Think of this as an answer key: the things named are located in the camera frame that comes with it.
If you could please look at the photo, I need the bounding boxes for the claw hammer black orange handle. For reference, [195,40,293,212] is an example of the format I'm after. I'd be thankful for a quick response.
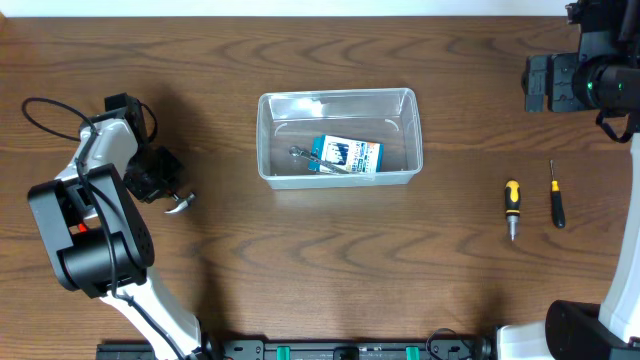
[165,192,196,215]

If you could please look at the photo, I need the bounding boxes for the silver double ring wrench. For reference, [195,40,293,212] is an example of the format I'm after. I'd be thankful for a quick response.
[289,146,348,174]

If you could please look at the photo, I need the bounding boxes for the blue white bit set box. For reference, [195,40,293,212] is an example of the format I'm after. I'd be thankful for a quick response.
[311,134,384,173]

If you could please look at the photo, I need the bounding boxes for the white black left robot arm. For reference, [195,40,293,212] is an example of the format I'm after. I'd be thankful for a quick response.
[27,93,222,359]

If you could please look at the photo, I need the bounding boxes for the clear plastic container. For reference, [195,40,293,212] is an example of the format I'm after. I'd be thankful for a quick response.
[256,88,424,190]

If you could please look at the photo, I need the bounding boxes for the stubby yellow black screwdriver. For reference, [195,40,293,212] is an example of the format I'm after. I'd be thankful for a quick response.
[505,179,522,241]

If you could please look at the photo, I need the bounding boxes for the slim yellow black screwdriver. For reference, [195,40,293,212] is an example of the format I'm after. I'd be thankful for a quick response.
[549,160,566,229]

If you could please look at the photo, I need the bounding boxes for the black mounting rail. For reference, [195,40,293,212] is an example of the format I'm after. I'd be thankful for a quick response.
[95,327,501,360]

